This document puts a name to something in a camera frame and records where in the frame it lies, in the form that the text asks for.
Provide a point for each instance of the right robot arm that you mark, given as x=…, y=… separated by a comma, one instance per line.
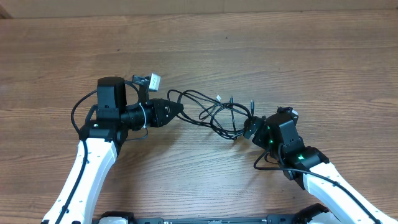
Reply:
x=339, y=202

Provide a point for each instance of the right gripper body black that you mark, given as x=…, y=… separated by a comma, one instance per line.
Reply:
x=263, y=139

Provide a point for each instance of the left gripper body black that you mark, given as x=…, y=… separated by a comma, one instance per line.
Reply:
x=153, y=113

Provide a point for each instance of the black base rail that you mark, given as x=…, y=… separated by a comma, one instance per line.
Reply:
x=214, y=221

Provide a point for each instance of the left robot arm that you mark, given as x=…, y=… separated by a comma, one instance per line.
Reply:
x=123, y=106

